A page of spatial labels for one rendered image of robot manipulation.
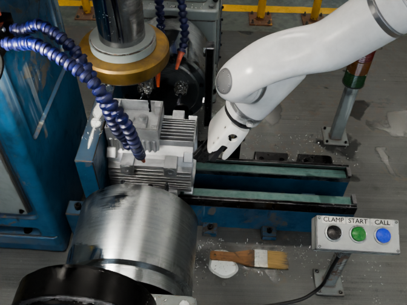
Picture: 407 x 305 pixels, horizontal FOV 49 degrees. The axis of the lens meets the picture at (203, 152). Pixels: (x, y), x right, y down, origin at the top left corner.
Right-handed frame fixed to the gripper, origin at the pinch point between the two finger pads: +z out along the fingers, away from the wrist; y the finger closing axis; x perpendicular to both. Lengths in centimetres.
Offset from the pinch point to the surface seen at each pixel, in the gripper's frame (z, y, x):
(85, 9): 138, 227, 35
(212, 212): 17.4, -1.1, -13.3
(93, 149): 6.6, -5.6, 22.9
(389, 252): -16.3, -20.5, -35.8
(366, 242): -14.6, -19.1, -31.5
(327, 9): 52, 252, -126
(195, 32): -2.1, 40.8, 6.6
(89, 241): 4.1, -27.7, 19.3
